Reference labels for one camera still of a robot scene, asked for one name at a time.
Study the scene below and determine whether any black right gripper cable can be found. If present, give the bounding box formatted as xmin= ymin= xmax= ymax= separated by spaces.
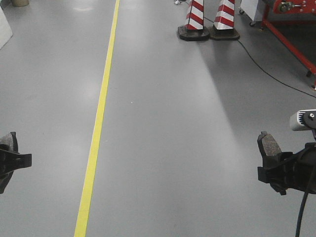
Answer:
xmin=295 ymin=138 xmax=316 ymax=237

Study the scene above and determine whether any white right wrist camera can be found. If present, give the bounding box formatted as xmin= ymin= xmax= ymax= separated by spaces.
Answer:
xmin=289 ymin=109 xmax=316 ymax=131

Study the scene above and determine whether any brake pad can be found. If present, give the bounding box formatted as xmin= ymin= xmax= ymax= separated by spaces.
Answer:
xmin=0 ymin=132 xmax=18 ymax=194
xmin=257 ymin=131 xmax=281 ymax=156

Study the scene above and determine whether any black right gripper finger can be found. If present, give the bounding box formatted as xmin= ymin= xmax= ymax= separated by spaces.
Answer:
xmin=257 ymin=166 xmax=287 ymax=195
xmin=262 ymin=152 xmax=293 ymax=169

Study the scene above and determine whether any red white traffic cone left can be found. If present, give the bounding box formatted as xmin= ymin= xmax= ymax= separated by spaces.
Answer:
xmin=177 ymin=0 xmax=210 ymax=41

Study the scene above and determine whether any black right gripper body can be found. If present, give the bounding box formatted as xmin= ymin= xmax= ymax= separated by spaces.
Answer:
xmin=285 ymin=143 xmax=316 ymax=193

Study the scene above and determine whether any red white traffic cone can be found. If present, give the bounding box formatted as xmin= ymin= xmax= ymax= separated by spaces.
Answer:
xmin=210 ymin=0 xmax=240 ymax=40
xmin=177 ymin=0 xmax=210 ymax=41

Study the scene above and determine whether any black floor cable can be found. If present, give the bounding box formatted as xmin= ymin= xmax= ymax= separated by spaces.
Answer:
xmin=203 ymin=16 xmax=316 ymax=98

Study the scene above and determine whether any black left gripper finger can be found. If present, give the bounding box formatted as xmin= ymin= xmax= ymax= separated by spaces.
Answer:
xmin=0 ymin=149 xmax=32 ymax=176

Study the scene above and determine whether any red white traffic cone right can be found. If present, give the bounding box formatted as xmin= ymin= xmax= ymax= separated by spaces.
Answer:
xmin=210 ymin=0 xmax=240 ymax=40

